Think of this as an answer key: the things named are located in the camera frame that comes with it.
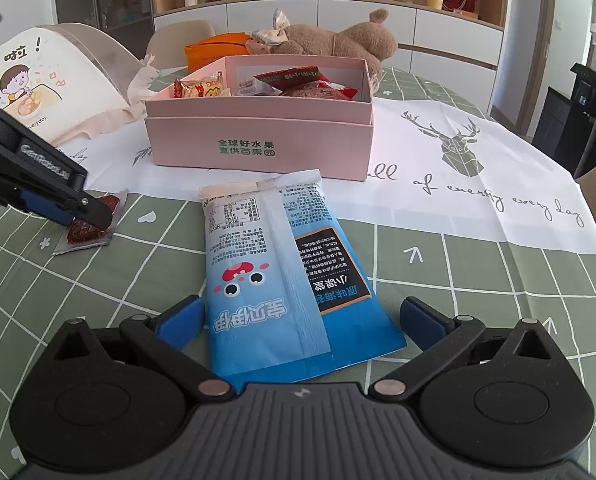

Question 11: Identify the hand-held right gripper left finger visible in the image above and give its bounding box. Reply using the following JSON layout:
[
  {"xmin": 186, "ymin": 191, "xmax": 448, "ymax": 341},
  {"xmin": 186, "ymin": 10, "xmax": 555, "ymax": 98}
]
[{"xmin": 40, "ymin": 295, "xmax": 236, "ymax": 404}]

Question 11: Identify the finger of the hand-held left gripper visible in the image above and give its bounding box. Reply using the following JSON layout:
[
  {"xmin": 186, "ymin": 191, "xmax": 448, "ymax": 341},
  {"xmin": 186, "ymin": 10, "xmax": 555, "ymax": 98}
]
[
  {"xmin": 70, "ymin": 186, "xmax": 115, "ymax": 234},
  {"xmin": 8, "ymin": 188, "xmax": 77, "ymax": 227}
]

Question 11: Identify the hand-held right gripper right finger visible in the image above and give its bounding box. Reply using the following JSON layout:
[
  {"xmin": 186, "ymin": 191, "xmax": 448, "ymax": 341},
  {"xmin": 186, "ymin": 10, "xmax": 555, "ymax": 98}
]
[{"xmin": 369, "ymin": 296, "xmax": 561, "ymax": 404}]

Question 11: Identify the brown cake packet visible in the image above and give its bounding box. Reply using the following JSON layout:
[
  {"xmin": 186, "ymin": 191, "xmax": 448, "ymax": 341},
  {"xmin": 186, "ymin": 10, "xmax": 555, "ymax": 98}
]
[{"xmin": 52, "ymin": 189, "xmax": 129, "ymax": 257}]

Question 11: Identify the blue snack bag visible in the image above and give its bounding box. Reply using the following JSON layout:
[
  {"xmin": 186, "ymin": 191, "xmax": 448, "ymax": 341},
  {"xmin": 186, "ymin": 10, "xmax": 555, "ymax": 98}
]
[{"xmin": 198, "ymin": 169, "xmax": 408, "ymax": 379}]

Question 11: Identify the white red rice cracker packet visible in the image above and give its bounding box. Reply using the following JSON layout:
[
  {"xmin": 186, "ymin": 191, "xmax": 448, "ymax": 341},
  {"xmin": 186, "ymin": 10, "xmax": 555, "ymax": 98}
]
[{"xmin": 173, "ymin": 72, "xmax": 232, "ymax": 100}]

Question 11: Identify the pink cardboard box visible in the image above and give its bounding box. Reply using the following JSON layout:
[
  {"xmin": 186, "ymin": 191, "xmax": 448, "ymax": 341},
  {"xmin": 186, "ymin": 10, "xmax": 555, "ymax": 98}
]
[{"xmin": 144, "ymin": 55, "xmax": 377, "ymax": 182}]

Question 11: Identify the silver snack packet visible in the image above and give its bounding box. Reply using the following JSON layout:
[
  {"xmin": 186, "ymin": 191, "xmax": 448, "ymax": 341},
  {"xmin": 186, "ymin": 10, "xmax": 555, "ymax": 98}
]
[{"xmin": 237, "ymin": 77, "xmax": 270, "ymax": 97}]

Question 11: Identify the large red snack packet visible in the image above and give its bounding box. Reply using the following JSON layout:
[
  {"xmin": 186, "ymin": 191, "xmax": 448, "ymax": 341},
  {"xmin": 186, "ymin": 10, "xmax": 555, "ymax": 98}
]
[{"xmin": 253, "ymin": 65, "xmax": 330, "ymax": 94}]

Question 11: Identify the red white snack packet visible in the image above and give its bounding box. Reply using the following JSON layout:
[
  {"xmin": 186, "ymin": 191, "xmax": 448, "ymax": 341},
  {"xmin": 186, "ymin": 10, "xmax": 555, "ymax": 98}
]
[{"xmin": 278, "ymin": 80, "xmax": 360, "ymax": 102}]

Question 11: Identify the white printed tote bag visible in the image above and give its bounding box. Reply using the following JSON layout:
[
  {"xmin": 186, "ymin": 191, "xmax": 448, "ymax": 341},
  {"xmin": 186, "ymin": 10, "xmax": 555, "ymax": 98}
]
[{"xmin": 0, "ymin": 25, "xmax": 154, "ymax": 150}]

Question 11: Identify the green checked tablecloth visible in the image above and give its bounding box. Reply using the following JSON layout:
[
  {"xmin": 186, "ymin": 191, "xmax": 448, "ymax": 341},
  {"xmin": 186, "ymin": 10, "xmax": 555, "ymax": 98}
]
[{"xmin": 0, "ymin": 62, "xmax": 596, "ymax": 480}]

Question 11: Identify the pale grey chair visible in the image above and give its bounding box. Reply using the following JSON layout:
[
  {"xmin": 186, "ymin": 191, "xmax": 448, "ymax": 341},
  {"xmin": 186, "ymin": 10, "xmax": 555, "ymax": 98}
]
[{"xmin": 40, "ymin": 22, "xmax": 139, "ymax": 111}]

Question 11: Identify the orange tissue box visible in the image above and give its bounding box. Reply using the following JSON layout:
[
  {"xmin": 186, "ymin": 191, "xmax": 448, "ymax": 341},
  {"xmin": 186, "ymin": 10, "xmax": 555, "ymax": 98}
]
[{"xmin": 184, "ymin": 32, "xmax": 257, "ymax": 75}]

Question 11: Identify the black water dispenser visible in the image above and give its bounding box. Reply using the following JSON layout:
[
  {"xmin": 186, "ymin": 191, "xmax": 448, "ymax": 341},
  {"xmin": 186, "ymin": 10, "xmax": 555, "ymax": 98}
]
[{"xmin": 530, "ymin": 61, "xmax": 596, "ymax": 178}]

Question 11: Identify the beige plaid bow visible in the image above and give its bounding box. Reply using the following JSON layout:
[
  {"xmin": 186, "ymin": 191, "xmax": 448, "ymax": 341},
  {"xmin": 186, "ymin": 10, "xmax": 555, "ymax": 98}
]
[{"xmin": 252, "ymin": 8, "xmax": 292, "ymax": 46}]

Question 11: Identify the brown teddy bear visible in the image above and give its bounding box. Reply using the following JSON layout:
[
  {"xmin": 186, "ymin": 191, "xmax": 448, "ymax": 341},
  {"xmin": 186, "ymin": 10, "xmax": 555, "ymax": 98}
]
[{"xmin": 265, "ymin": 8, "xmax": 400, "ymax": 93}]

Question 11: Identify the white wooden wall cabinet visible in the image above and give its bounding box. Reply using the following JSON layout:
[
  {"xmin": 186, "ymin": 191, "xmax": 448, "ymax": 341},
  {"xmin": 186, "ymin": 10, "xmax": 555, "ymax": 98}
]
[{"xmin": 153, "ymin": 0, "xmax": 506, "ymax": 86}]

